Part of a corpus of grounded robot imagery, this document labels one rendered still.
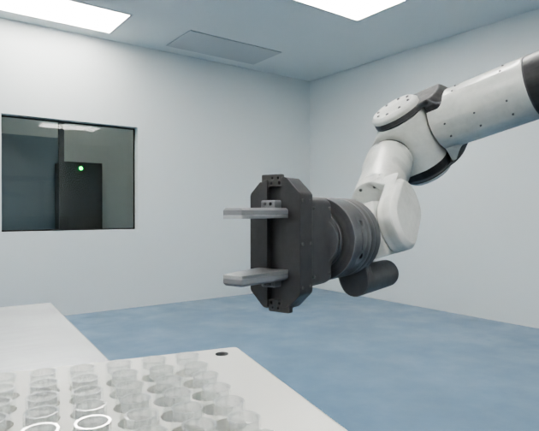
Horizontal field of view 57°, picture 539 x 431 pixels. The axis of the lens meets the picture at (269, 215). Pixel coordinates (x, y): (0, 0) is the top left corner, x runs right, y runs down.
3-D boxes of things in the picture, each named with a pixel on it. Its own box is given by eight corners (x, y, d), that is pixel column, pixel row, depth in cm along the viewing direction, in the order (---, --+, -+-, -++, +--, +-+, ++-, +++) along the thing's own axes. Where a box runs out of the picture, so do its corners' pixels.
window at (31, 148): (-3, 233, 480) (-3, 113, 479) (-3, 233, 481) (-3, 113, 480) (136, 230, 562) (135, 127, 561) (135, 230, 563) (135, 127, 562)
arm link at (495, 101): (387, 95, 86) (522, 34, 70) (423, 156, 90) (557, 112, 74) (364, 126, 78) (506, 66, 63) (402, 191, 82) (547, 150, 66)
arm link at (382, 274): (358, 186, 53) (396, 190, 63) (279, 215, 59) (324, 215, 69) (388, 290, 52) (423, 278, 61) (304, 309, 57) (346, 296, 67)
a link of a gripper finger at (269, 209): (216, 218, 41) (260, 217, 46) (247, 219, 39) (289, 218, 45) (216, 199, 41) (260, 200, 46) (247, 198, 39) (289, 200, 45)
